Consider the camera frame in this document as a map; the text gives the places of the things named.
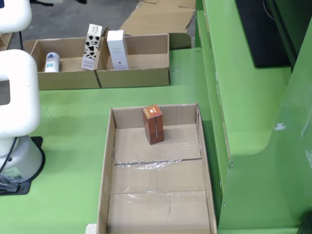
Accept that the white bottle teal label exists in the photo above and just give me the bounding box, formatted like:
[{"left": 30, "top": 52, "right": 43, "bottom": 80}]
[{"left": 44, "top": 52, "right": 61, "bottom": 73}]

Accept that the flattened cardboard pile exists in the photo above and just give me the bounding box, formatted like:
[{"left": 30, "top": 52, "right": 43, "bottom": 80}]
[{"left": 119, "top": 0, "right": 196, "bottom": 37}]

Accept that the divided cardboard box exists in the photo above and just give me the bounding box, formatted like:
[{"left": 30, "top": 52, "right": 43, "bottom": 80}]
[{"left": 23, "top": 27, "right": 171, "bottom": 91}]

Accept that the red carton box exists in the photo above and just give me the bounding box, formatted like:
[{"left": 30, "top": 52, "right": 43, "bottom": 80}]
[{"left": 142, "top": 103, "right": 164, "bottom": 146}]

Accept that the large cardboard tray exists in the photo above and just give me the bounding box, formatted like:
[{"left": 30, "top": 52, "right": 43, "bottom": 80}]
[{"left": 96, "top": 101, "right": 217, "bottom": 234}]

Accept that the cow print carton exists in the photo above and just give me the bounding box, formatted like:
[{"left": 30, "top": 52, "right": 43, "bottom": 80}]
[{"left": 81, "top": 23, "right": 103, "bottom": 71}]

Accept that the wooden pallet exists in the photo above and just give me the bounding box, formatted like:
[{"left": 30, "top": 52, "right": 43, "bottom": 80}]
[{"left": 0, "top": 31, "right": 14, "bottom": 51}]

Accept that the tall white carton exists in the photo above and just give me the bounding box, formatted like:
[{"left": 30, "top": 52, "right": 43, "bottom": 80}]
[{"left": 106, "top": 30, "right": 129, "bottom": 71}]

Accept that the green metal cabinet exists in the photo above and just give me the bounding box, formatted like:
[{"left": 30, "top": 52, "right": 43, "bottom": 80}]
[{"left": 195, "top": 0, "right": 312, "bottom": 234}]

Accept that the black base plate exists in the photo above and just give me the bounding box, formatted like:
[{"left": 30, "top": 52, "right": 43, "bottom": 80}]
[{"left": 0, "top": 136, "right": 46, "bottom": 195}]

